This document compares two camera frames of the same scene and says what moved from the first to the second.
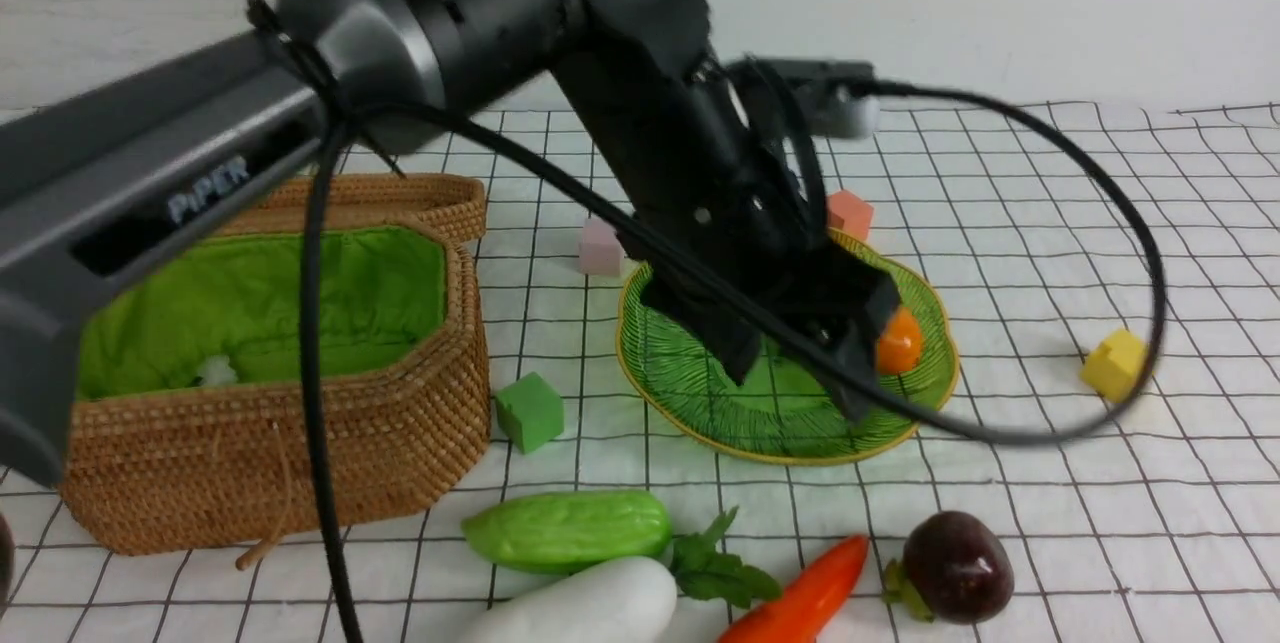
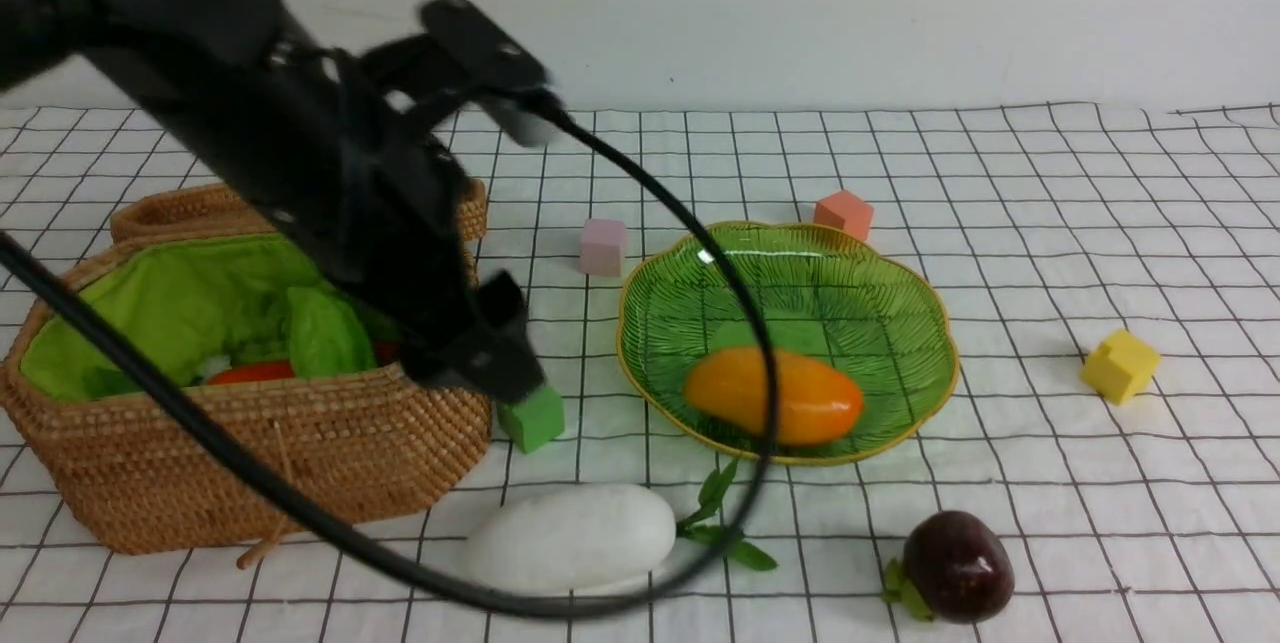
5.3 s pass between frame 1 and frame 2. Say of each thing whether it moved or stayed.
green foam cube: stayed
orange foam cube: stayed
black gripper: moved
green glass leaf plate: stayed
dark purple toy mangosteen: stayed
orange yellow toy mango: moved
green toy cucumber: moved
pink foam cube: stayed
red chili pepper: moved
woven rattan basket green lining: stayed
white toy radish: moved
